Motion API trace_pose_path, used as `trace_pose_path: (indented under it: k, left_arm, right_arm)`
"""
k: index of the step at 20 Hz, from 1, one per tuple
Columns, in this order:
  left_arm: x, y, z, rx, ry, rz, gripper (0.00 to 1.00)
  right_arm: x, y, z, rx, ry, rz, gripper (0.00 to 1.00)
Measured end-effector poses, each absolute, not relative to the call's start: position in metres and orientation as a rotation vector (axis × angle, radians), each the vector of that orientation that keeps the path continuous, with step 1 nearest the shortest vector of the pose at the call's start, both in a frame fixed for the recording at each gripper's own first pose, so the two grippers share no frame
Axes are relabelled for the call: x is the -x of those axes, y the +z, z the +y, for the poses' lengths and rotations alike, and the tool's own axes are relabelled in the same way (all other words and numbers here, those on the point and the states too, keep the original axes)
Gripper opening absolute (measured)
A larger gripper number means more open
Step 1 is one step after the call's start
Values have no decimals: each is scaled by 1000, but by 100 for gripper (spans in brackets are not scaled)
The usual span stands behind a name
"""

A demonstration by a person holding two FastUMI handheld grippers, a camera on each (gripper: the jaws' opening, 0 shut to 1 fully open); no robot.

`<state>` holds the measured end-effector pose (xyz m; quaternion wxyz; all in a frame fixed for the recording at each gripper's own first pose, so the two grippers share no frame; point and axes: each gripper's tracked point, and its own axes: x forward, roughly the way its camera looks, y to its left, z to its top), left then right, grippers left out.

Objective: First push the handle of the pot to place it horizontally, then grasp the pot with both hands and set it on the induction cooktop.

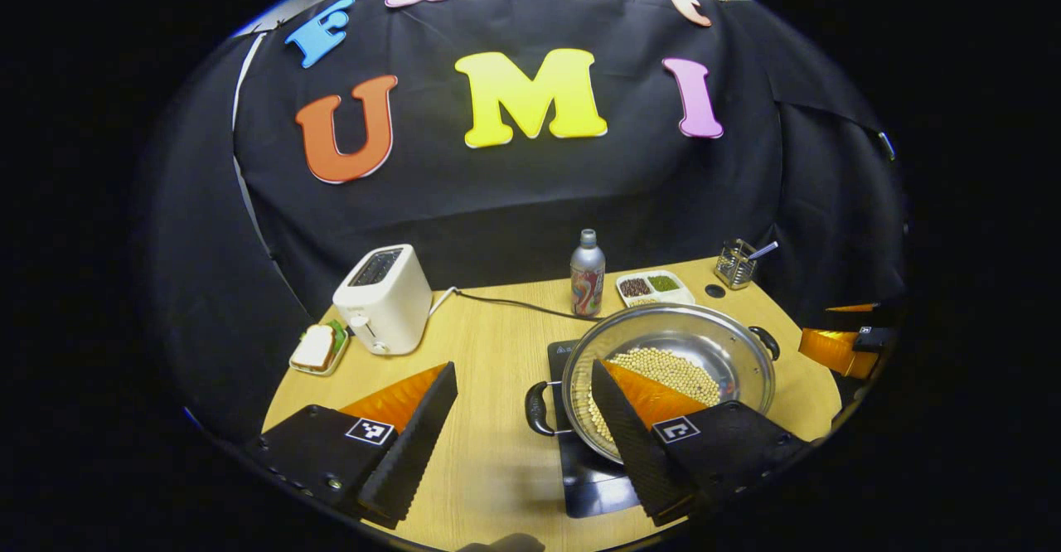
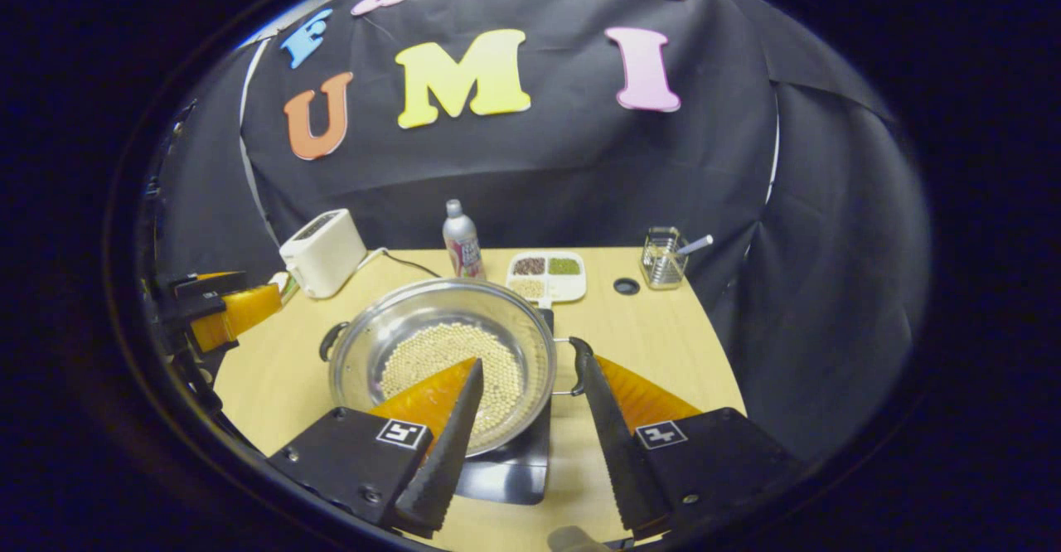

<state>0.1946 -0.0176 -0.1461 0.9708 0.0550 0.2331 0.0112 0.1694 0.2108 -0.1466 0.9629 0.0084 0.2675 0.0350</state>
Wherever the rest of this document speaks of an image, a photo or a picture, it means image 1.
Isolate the sandwich with lettuce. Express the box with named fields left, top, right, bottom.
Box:
left=292, top=320, right=347, bottom=370

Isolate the pile of soybeans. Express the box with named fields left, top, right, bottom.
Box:
left=587, top=347, right=722, bottom=445

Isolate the wire mesh utensil holder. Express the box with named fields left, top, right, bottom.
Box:
left=715, top=239, right=757, bottom=290

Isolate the stainless steel pot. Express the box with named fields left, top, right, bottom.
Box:
left=524, top=303, right=782, bottom=466

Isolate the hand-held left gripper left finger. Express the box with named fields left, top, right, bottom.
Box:
left=243, top=361, right=459, bottom=530

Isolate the silver drink bottle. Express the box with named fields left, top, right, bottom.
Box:
left=569, top=229, right=606, bottom=318

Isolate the black induction cooktop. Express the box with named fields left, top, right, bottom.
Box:
left=545, top=339, right=643, bottom=520

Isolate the white toaster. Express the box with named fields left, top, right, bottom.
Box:
left=332, top=244, right=434, bottom=356

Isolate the white divided bean tray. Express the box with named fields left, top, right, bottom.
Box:
left=615, top=270, right=695, bottom=308

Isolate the pale green rectangular plate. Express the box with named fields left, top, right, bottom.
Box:
left=288, top=320, right=351, bottom=376

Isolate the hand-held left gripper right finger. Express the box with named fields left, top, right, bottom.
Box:
left=590, top=359, right=817, bottom=528

